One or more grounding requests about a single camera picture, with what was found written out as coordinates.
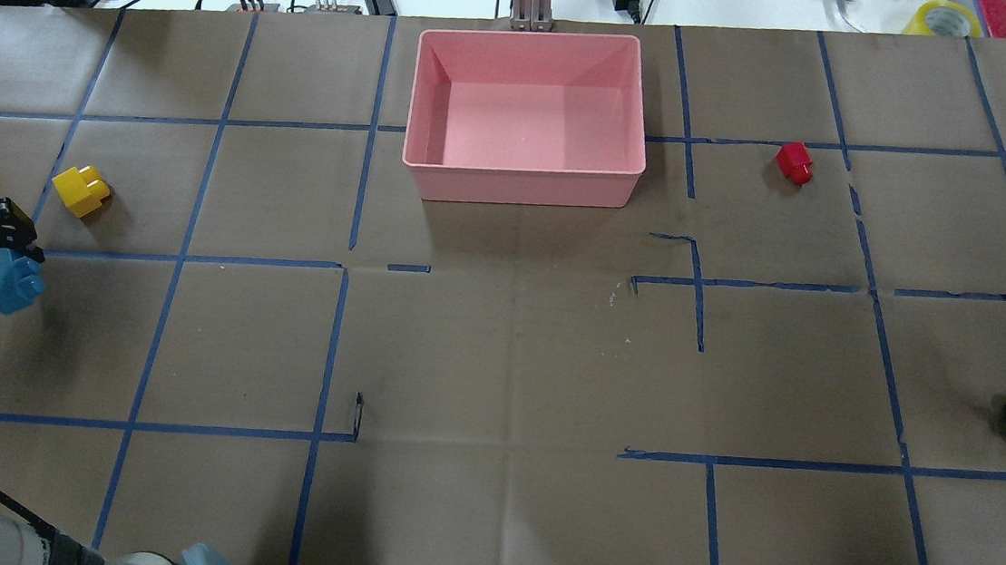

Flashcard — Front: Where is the blue three-stud toy block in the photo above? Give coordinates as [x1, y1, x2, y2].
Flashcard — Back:
[0, 248, 45, 317]

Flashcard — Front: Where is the yellow two-stud toy block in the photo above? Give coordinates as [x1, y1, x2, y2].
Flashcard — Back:
[50, 166, 113, 219]

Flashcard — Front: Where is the red one-stud toy block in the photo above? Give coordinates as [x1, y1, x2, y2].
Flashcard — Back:
[775, 141, 813, 186]

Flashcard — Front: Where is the pink plastic box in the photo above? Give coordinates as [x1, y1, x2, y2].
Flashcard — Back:
[402, 28, 647, 209]

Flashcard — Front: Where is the yellow tape roll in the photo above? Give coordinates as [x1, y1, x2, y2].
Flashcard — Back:
[901, 0, 982, 38]

